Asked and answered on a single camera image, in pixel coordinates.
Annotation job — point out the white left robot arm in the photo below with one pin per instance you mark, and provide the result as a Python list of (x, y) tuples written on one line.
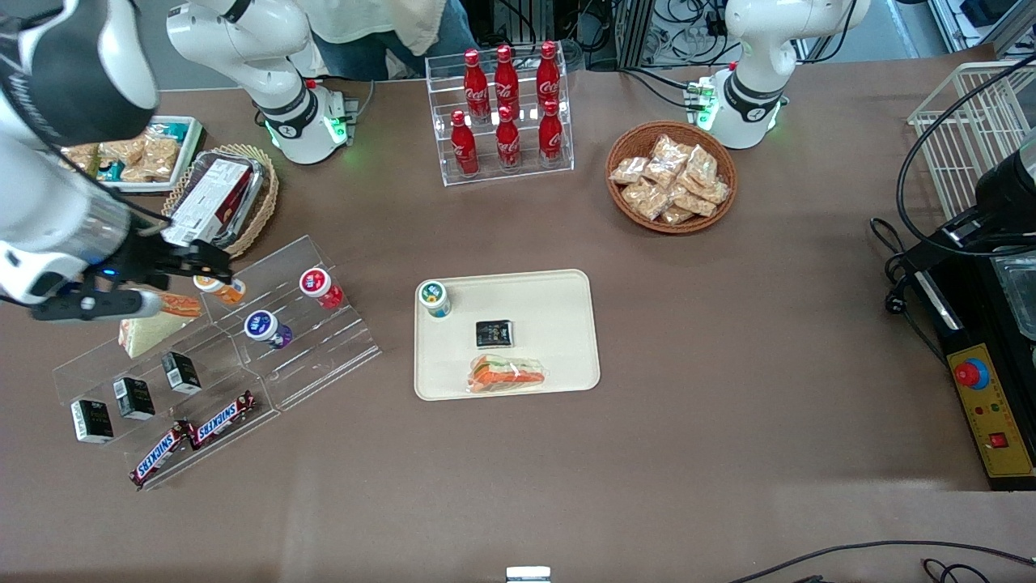
[(757, 97)]

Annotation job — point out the person in jeans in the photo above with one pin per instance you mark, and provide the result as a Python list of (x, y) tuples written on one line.
[(380, 24)]

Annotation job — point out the wrapped triangle sandwich pale bread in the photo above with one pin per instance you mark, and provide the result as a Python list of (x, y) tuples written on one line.
[(150, 332)]

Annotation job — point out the round brown wicker basket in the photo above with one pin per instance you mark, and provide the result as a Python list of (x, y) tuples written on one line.
[(631, 138)]

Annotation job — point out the clear acrylic tiered stand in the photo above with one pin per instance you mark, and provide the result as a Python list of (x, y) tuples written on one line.
[(324, 356)]

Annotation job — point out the black machine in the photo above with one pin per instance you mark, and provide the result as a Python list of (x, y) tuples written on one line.
[(1004, 194)]

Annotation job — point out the clear bag brown snacks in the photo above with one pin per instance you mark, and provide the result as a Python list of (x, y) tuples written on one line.
[(696, 202), (672, 150), (629, 170), (717, 193), (662, 172), (701, 164), (645, 197), (677, 215)]

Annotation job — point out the beige plastic serving tray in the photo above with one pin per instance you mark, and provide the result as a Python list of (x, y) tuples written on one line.
[(550, 308)]

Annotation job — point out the Snickers chocolate bar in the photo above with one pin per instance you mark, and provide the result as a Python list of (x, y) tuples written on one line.
[(160, 453), (222, 419)]

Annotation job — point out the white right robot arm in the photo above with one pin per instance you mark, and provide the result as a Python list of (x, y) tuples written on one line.
[(48, 202)]

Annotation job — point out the clear bag rice crackers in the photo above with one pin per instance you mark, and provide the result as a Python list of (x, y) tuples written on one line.
[(129, 150), (160, 158), (81, 158)]

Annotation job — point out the red and white box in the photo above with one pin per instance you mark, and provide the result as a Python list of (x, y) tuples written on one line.
[(206, 202)]

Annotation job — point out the red lid gum bottle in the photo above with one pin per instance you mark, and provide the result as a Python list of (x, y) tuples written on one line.
[(317, 285)]

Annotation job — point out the orange lid gum bottle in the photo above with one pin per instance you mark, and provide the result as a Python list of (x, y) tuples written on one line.
[(222, 290)]

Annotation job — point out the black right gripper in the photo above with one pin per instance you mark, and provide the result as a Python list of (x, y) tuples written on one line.
[(155, 257)]

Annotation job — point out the dark clear plastic container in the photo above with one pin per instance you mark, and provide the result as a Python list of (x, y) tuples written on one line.
[(257, 174)]

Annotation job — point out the wrapped sandwich orange filling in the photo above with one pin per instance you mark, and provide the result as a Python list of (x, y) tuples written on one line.
[(506, 375)]

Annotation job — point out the yellow control panel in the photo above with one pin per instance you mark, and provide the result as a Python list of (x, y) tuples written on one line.
[(999, 413)]

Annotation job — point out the white rectangular snack tray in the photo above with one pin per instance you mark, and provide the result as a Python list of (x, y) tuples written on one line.
[(190, 154)]

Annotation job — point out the small black square packet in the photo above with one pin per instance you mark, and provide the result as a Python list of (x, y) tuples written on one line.
[(494, 333)]

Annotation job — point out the small black carton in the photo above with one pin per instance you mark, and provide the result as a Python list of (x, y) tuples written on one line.
[(134, 398), (181, 372), (93, 421)]

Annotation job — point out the green lid gum bottle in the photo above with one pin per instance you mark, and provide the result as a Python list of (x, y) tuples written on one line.
[(435, 298)]

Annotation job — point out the red Coca-Cola bottle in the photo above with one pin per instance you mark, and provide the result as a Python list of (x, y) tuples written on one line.
[(507, 144), (507, 81), (550, 138), (548, 77), (475, 85), (464, 150)]

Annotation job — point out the clear acrylic bottle rack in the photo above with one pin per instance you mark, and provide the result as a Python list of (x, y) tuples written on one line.
[(526, 162)]

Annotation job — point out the red emergency stop button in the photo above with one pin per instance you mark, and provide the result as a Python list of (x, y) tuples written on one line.
[(970, 373)]

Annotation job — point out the oval wicker basket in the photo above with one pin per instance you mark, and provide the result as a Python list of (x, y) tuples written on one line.
[(267, 202)]

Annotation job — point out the purple lid gum bottle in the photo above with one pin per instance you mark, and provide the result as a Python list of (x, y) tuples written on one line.
[(263, 326)]

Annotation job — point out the teal snack packet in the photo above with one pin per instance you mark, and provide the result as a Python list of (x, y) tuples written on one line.
[(171, 128), (111, 170)]

